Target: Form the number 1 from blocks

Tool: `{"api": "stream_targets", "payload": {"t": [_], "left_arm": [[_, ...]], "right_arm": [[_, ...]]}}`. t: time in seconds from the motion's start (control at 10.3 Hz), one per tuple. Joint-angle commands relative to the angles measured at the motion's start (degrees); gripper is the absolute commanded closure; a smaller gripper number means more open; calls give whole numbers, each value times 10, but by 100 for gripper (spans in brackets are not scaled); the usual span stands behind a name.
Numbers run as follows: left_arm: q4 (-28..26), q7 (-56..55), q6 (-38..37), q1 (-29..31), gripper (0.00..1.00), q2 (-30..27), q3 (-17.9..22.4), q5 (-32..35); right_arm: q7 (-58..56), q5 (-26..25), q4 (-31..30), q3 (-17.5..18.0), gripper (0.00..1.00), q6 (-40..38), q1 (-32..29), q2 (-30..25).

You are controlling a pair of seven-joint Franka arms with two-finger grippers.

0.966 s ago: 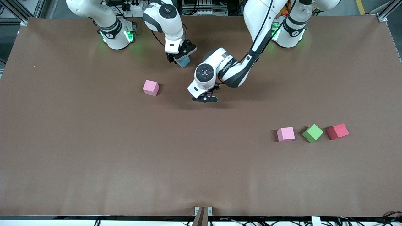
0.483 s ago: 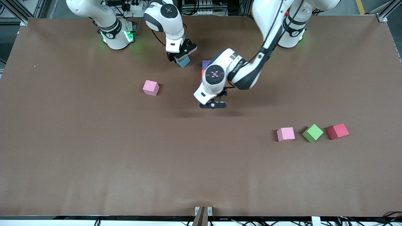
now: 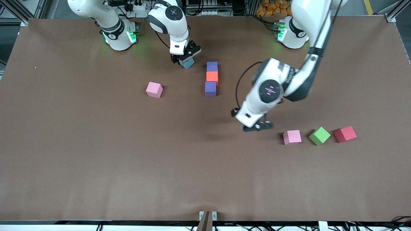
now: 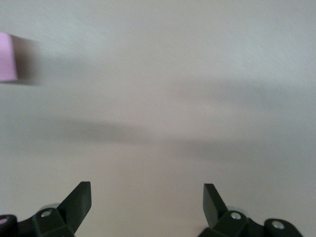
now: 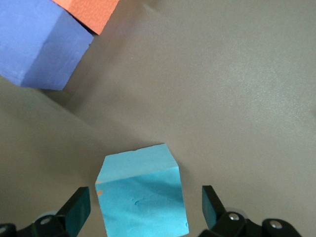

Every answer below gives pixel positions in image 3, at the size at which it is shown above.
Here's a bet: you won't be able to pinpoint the green foam cube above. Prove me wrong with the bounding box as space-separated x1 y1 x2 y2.
309 126 331 146

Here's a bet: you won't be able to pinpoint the red foam cube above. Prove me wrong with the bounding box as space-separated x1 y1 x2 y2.
334 126 357 143

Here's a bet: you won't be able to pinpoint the metal equipment rack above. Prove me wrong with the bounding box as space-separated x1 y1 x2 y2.
188 0 223 16

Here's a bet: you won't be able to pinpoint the orange foam cube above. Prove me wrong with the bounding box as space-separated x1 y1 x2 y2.
206 71 219 86

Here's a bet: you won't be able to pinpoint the dark cable bundle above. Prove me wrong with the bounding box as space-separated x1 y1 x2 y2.
390 216 411 229

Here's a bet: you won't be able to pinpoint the white power strip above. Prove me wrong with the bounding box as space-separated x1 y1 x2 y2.
127 2 149 12

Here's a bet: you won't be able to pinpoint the brown table cover sheet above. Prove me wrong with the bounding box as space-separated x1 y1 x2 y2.
0 15 411 222

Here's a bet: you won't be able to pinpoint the small metal bracket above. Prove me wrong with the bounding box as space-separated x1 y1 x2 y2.
199 211 218 221

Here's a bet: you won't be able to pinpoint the aluminium frame post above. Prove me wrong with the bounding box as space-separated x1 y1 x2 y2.
0 0 48 27
376 0 411 23

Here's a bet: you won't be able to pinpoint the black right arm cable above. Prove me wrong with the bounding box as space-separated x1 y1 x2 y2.
153 29 171 49

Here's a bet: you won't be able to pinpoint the orange bagged items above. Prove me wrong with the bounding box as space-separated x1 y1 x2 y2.
256 0 293 17

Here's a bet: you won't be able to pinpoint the pink foam cube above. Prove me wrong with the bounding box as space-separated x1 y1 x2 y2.
283 130 302 145
146 82 163 98

